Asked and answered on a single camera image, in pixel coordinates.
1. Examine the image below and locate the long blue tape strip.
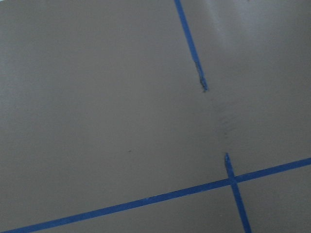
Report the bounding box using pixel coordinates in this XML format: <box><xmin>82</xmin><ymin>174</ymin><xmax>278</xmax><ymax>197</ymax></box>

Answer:
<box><xmin>174</xmin><ymin>0</ymin><xmax>252</xmax><ymax>233</ymax></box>

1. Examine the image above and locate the crossing blue tape strip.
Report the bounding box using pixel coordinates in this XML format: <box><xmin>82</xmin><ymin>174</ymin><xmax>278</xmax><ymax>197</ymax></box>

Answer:
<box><xmin>7</xmin><ymin>154</ymin><xmax>311</xmax><ymax>233</ymax></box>

